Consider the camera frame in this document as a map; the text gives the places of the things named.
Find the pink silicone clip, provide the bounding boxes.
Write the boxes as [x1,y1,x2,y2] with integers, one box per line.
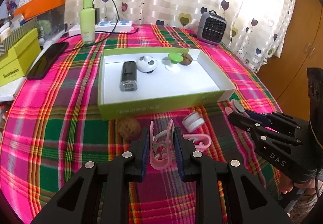
[183,134,212,152]
[224,99,250,118]
[149,120,175,171]

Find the white round ribbed cap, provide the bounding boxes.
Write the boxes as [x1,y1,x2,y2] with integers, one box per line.
[182,111,205,133]

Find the brown walnut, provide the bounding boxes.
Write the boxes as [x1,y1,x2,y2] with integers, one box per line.
[180,53,193,66]
[117,117,141,141]

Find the green-top white suction holder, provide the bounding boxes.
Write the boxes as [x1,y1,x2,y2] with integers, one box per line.
[165,53,183,73]

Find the black bike light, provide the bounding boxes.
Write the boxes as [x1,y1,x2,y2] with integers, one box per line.
[120,61,137,92]

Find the white panda-face gadget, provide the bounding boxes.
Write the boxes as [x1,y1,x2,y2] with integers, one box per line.
[136,56,158,74]

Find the right hand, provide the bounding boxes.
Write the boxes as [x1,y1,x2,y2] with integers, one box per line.
[278,173,302,194]

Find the wooden wardrobe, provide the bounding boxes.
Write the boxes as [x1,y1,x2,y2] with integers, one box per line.
[257,0,322,120]

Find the pink green plaid tablecloth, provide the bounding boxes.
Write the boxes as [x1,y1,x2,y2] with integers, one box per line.
[1,25,280,223]

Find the grey mini space heater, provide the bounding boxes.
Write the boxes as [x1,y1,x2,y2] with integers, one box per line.
[197,10,227,45]

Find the green white cardboard tray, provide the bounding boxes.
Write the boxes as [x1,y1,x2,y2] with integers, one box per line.
[98,47,235,120]

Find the white side shelf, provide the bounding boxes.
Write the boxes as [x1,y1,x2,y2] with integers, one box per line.
[0,31,66,102]

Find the black smartphone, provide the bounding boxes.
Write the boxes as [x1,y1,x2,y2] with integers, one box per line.
[26,41,68,80]

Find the lime green shoe box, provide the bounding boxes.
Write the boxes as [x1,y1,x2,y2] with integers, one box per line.
[0,28,41,86]

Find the white blue power strip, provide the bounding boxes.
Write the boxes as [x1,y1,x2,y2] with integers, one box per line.
[68,20,133,36]

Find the light green lotion bottle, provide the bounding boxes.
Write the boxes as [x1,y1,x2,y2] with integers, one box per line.
[79,0,95,44]

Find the black power adapter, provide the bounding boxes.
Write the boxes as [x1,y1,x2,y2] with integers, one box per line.
[95,7,100,24]

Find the orange-lidded clear storage bin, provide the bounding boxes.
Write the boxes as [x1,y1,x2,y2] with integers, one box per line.
[14,0,66,41]

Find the purple dried flower branches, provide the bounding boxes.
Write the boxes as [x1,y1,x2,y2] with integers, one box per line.
[4,0,20,16]

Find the black charging cable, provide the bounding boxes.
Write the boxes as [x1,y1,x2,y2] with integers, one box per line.
[45,0,140,51]

